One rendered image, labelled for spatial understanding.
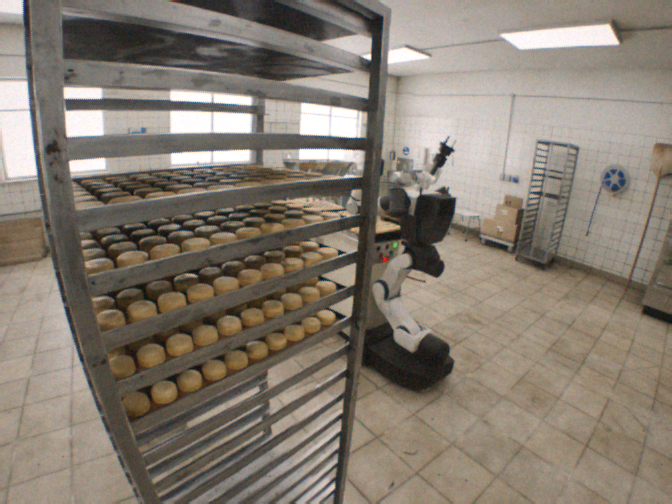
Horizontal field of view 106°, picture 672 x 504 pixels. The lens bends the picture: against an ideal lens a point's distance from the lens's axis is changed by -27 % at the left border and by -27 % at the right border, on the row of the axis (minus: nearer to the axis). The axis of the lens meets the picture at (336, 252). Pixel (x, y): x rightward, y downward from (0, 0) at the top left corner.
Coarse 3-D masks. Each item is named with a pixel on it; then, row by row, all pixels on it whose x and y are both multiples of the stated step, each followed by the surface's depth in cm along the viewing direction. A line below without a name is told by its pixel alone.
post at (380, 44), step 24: (384, 24) 64; (384, 48) 66; (384, 72) 68; (384, 96) 70; (360, 216) 79; (360, 240) 81; (360, 264) 83; (360, 288) 84; (360, 312) 86; (360, 336) 89; (360, 360) 93; (336, 480) 112
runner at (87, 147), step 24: (72, 144) 33; (96, 144) 35; (120, 144) 37; (144, 144) 40; (168, 144) 42; (192, 144) 45; (216, 144) 48; (240, 144) 51; (264, 144) 55; (288, 144) 58; (312, 144) 63; (336, 144) 67; (360, 144) 73
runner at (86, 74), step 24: (72, 72) 31; (96, 72) 33; (120, 72) 35; (144, 72) 37; (168, 72) 39; (192, 72) 42; (216, 72) 44; (240, 96) 51; (264, 96) 52; (288, 96) 55; (312, 96) 59; (336, 96) 64
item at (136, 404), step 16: (304, 320) 86; (320, 320) 88; (336, 320) 91; (272, 336) 78; (288, 336) 80; (304, 336) 82; (240, 352) 70; (256, 352) 71; (272, 352) 75; (192, 368) 66; (208, 368) 64; (224, 368) 65; (240, 368) 68; (160, 384) 58; (176, 384) 61; (192, 384) 59; (208, 384) 62; (128, 400) 52; (144, 400) 53; (160, 400) 55; (176, 400) 57; (128, 416) 51
